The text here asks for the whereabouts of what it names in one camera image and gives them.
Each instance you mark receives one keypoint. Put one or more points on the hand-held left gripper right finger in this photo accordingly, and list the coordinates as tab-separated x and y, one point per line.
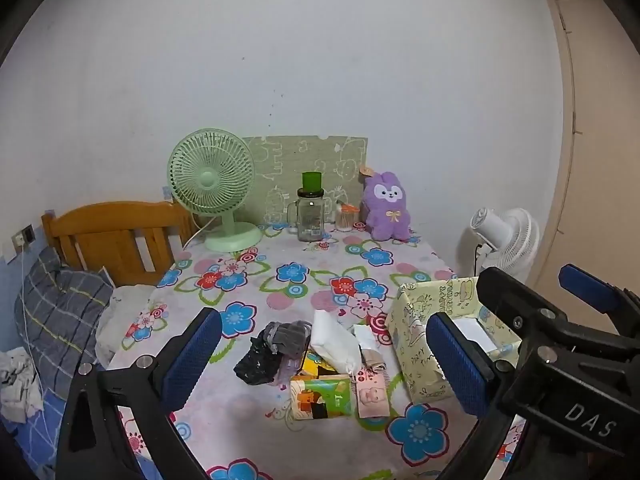
457	365

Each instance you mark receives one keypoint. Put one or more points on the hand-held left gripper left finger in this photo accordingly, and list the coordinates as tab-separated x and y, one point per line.
192	355

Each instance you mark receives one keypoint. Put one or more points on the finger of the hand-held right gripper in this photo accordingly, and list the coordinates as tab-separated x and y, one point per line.
510	295
590	287

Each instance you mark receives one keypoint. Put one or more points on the yellow patterned storage box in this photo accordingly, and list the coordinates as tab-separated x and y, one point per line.
415	330

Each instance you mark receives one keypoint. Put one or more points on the black sock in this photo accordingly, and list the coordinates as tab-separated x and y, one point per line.
257	362

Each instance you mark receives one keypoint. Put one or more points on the beige cloth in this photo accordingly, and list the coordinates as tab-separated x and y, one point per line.
375	360

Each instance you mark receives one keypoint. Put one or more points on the pink tissue packet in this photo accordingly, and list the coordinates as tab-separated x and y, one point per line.
370	395

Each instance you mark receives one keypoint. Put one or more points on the green tissue packet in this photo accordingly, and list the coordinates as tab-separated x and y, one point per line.
330	395

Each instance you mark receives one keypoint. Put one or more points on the white flat box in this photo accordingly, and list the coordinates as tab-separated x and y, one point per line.
475	332

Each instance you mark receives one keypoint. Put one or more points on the white electric fan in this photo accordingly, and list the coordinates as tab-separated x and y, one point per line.
520	245

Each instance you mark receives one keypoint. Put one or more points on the white blanket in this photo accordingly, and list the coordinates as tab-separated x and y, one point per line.
125	305

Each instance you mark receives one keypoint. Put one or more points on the floral tablecloth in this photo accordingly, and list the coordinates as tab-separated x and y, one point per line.
300	300

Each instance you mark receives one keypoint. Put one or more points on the grey plaid pillow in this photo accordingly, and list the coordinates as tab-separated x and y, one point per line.
55	310

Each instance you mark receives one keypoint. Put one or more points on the purple plush rabbit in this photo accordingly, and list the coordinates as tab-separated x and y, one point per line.
385	215

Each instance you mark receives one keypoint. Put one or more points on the beige door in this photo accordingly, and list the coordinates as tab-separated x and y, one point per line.
600	135

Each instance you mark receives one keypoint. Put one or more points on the wooden bed headboard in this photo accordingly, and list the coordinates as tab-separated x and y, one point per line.
100	230

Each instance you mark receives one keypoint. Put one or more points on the white grey crumpled cloth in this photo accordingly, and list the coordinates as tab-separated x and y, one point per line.
20	385

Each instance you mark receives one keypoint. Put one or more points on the green desk fan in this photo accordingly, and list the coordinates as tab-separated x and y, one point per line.
210	180

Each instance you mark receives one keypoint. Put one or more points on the glass jar mug green lid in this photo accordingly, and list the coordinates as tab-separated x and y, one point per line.
310	220

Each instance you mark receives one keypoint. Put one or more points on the cotton swab jar orange lid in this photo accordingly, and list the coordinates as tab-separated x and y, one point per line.
345	220

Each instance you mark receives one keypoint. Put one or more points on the small brown cardboard tag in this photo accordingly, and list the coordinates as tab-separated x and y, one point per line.
365	172

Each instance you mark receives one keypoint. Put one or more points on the green patterned cardboard sheet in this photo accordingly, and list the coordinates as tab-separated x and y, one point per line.
290	160

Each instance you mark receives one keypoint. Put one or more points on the wall socket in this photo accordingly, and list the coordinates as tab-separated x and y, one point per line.
25	237

